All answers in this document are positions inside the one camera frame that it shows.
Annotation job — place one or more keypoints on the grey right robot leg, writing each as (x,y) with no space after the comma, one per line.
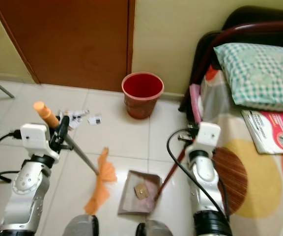
(154,229)

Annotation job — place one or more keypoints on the brown wooden door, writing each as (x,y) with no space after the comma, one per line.
(68,39)

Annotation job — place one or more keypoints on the dark red bed headboard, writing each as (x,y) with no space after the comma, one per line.
(208,54)

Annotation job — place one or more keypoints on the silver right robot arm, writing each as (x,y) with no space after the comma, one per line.
(208,191)

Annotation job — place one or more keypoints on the green checked pillow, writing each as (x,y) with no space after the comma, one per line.
(259,73)

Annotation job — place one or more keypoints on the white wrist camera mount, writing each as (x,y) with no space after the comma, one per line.
(206,138)
(36,140)

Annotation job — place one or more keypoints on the red plastic waste bin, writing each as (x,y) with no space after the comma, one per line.
(142,96)

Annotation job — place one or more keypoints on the small white paper scrap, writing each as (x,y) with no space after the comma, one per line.
(95,119)

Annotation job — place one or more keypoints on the pink cloth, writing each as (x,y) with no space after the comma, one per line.
(195,101)

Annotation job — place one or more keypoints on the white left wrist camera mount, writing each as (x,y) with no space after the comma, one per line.
(36,140)

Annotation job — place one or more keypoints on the crumpled white paper scraps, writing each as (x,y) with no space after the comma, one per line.
(75,116)

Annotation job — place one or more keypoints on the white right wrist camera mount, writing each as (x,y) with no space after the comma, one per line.
(206,138)

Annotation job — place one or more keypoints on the red and white magazine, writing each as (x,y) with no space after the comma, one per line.
(271,132)

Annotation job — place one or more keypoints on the grey left robot leg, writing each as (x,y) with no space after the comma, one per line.
(80,227)

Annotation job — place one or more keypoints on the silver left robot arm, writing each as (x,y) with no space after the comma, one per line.
(24,191)

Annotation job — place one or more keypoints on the grey robot leg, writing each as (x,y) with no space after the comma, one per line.
(154,229)
(80,227)

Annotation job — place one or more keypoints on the orange broom with grey shaft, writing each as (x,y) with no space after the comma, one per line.
(103,177)

